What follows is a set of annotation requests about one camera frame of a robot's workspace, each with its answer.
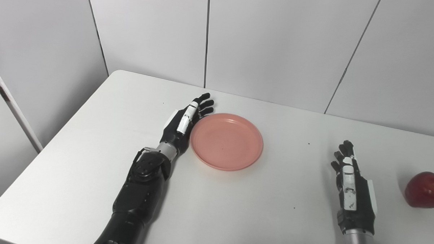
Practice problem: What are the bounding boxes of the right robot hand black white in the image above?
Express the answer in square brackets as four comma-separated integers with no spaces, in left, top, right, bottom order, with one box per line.
[328,140,380,236]

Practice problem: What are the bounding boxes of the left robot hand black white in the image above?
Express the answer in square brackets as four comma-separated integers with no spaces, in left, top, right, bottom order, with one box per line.
[159,91,215,155]

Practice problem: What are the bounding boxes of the pink round plate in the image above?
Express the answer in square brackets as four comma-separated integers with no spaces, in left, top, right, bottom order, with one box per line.
[189,112,265,172]

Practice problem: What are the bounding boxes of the red apple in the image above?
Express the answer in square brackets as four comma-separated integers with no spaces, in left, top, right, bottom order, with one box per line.
[404,171,434,209]

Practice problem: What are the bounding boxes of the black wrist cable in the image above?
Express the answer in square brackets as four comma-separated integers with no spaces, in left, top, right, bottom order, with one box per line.
[127,147,155,182]

